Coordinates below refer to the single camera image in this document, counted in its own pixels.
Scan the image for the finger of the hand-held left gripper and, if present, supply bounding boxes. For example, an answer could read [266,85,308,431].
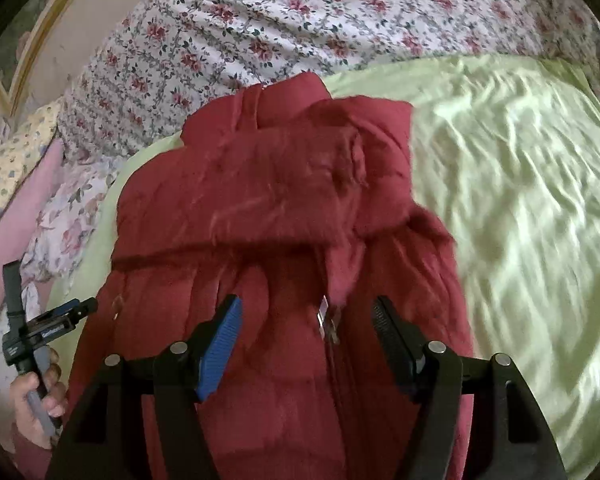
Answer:
[39,297,99,324]

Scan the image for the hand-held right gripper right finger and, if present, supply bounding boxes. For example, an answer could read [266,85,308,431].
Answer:
[371,295,568,480]

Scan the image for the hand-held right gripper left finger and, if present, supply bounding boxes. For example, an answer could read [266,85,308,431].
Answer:
[45,294,243,480]

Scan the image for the red quilted jacket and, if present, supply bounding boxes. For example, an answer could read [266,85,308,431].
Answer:
[62,71,476,480]

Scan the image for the person's left forearm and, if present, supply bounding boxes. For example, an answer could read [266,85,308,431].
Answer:
[9,430,56,480]

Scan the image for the person's left hand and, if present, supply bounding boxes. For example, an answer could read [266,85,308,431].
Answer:
[10,348,69,449]

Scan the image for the pink pillow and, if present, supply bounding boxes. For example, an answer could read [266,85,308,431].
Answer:
[0,137,67,348]

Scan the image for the white large-flower pillow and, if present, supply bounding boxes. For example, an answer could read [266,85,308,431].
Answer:
[19,154,127,311]

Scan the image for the yellow floral pillow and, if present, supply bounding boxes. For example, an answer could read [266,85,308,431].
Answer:
[0,100,65,243]

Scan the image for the light green bed sheet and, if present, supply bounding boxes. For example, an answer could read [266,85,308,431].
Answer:
[45,54,600,480]

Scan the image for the red rose floral quilt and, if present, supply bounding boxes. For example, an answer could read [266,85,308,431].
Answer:
[59,0,600,166]

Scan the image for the gold framed wall picture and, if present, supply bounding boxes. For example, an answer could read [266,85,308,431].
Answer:
[0,0,108,113]

